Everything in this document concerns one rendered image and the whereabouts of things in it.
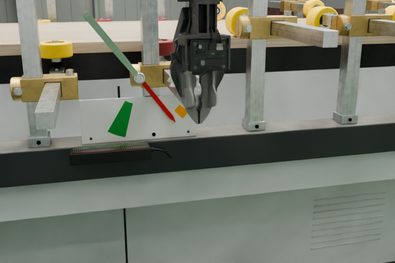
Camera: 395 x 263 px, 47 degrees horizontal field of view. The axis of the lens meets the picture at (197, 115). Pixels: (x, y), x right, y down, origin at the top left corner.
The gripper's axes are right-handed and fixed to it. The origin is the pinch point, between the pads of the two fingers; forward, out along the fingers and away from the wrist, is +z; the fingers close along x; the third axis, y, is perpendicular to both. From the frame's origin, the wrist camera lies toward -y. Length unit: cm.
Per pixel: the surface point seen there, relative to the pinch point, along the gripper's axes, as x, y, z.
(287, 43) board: 37, -47, -7
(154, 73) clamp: -3.6, -25.9, -3.6
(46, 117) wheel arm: -24.7, -1.7, -0.7
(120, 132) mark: -11.5, -26.3, 9.5
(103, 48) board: -13.9, -47.1, -7.4
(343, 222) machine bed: 61, -51, 52
